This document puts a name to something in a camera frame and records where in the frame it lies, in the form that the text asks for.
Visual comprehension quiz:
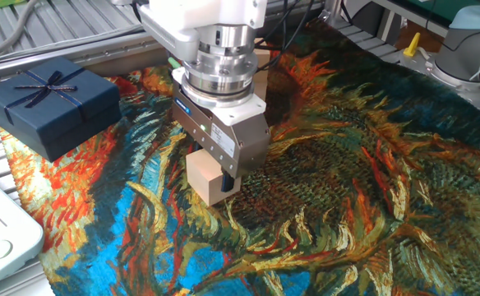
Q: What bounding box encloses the yellow plastic handle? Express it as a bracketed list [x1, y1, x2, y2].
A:
[403, 31, 422, 58]

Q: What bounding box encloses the white plastic device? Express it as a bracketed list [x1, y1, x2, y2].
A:
[0, 167, 46, 295]

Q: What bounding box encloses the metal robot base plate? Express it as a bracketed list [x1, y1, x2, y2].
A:
[399, 48, 480, 120]

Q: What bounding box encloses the sunflower painting cloth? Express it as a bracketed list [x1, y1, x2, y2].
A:
[0, 18, 480, 296]

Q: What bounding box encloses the grey Schunk gripper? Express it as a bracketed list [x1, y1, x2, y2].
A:
[171, 80, 272, 194]

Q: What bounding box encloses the navy gift box with ribbon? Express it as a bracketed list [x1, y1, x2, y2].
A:
[0, 56, 122, 163]

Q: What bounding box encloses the grey corrugated hose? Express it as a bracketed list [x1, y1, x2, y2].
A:
[0, 0, 42, 66]

